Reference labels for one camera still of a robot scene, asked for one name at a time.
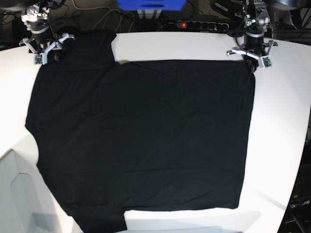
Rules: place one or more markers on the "black T-shirt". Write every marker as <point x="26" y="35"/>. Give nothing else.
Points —
<point x="149" y="136"/>

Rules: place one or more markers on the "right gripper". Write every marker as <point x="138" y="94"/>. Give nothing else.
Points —
<point x="42" y="39"/>

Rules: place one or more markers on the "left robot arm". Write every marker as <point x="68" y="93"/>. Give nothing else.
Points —
<point x="256" y="20"/>

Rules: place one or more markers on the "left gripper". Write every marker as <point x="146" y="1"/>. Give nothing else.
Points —
<point x="254" y="44"/>

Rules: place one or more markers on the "blue plastic box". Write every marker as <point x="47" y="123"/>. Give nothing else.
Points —
<point x="170" y="5"/>

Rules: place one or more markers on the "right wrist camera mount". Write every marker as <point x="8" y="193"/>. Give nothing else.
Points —
<point x="40" y="54"/>

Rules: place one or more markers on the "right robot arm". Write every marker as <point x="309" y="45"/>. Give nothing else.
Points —
<point x="36" y="18"/>

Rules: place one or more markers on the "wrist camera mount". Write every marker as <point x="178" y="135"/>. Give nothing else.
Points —
<point x="257" y="57"/>
<point x="40" y="54"/>

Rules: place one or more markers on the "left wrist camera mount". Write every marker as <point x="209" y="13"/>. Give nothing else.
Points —
<point x="257" y="57"/>

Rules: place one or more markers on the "black power strip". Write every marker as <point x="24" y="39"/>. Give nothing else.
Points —
<point x="198" y="26"/>

